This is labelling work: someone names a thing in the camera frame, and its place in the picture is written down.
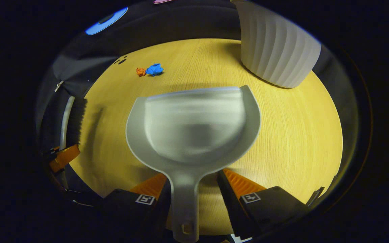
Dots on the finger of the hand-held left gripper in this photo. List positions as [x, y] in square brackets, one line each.
[64, 158]

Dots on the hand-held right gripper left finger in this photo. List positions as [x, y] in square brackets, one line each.
[127, 206]

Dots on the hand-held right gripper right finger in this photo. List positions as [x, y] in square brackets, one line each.
[230, 199]

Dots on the white plastic dustpan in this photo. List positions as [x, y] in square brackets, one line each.
[198, 135]

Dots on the orange paper trash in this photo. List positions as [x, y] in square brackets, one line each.
[141, 72]

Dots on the blue paper trash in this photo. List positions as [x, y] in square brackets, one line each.
[154, 69]

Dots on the white ribbed garbage bin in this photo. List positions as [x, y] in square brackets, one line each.
[275, 44]

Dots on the wooden desktop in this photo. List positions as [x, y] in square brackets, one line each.
[289, 135]

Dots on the small metal clip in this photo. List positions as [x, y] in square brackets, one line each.
[58, 86]

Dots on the black backdrop cloth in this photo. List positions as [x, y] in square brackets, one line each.
[181, 23]

